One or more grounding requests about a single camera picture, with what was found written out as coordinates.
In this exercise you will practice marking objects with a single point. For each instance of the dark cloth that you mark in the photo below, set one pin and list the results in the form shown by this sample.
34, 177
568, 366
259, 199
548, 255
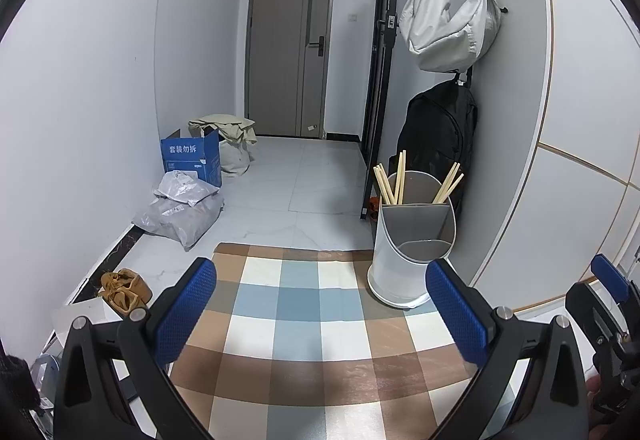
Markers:
17, 382

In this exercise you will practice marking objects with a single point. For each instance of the grey door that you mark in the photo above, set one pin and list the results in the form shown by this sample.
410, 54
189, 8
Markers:
280, 69

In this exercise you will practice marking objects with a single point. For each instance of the grey plastic parcel bag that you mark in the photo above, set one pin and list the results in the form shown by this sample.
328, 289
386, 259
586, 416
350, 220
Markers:
180, 225

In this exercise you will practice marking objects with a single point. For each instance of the bundle of wooden chopsticks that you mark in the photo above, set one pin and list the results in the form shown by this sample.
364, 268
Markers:
400, 180

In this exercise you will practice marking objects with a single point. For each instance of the white cabinet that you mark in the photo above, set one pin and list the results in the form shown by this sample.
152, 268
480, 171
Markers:
590, 94

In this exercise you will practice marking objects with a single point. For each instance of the white board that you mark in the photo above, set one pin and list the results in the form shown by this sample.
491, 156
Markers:
85, 315

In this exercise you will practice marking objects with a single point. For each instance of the white sack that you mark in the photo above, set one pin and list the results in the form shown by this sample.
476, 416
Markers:
232, 159

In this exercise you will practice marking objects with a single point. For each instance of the black metal stand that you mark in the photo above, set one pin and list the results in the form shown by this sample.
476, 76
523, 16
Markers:
382, 69

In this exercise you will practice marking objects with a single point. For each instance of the checkered tablecloth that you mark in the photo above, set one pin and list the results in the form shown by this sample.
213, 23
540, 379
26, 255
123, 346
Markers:
300, 300

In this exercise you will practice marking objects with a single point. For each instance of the white plastic parcel bag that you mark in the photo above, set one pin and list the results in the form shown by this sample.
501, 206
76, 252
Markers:
185, 190

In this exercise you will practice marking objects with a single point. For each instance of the white utensil holder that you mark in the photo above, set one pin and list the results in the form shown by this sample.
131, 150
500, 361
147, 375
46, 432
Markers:
385, 260

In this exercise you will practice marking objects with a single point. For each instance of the blue cardboard box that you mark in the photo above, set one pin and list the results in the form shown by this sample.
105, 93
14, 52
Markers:
185, 152

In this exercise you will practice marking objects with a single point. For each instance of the black backpack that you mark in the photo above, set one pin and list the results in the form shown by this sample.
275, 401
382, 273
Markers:
435, 129

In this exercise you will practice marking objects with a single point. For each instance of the orange object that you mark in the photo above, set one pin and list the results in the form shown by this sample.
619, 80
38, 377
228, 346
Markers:
374, 210

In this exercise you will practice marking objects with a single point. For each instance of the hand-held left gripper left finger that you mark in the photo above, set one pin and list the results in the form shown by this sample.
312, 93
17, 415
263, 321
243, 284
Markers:
185, 305

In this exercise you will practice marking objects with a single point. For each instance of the beige cloth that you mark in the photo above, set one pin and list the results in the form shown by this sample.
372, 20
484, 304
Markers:
220, 122

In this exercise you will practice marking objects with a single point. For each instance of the translucent plastic item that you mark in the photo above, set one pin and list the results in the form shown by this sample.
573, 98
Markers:
46, 377

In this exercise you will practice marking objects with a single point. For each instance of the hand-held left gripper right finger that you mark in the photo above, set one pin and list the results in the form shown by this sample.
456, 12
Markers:
457, 315

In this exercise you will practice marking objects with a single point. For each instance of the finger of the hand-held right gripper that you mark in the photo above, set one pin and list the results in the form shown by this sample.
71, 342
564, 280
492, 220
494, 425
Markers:
607, 275

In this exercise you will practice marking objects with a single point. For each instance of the person's right hand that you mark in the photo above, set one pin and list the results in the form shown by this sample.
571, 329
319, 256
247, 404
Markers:
593, 386

